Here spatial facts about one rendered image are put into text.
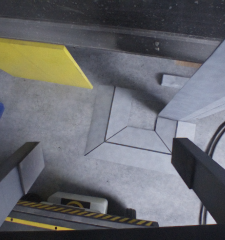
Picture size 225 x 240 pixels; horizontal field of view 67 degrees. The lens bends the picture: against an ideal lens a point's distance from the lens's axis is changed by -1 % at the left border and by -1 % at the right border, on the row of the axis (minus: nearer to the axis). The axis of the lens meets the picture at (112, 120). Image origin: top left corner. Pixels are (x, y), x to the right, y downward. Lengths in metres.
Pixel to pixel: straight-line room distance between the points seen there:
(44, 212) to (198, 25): 0.72
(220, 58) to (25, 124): 0.96
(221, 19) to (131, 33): 0.23
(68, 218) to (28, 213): 0.14
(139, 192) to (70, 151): 0.41
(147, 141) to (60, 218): 0.51
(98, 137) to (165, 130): 0.34
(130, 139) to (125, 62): 0.42
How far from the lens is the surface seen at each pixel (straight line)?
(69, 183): 0.97
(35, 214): 0.70
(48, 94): 1.04
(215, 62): 0.35
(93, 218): 0.63
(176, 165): 0.17
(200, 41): 0.58
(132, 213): 0.83
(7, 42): 0.72
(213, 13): 0.51
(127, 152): 0.88
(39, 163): 0.17
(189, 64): 1.03
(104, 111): 0.90
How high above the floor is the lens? 0.89
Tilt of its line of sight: 80 degrees down
